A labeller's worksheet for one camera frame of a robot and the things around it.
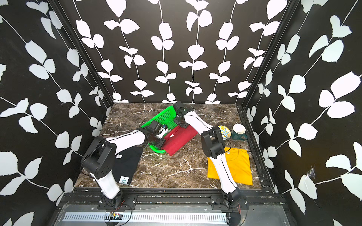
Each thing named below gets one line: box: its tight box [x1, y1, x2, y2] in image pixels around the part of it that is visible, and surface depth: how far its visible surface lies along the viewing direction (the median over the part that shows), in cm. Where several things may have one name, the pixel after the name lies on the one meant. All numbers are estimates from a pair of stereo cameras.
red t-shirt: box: [161, 124, 198, 156], surface depth 91 cm
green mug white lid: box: [230, 123, 248, 141], surface depth 95 cm
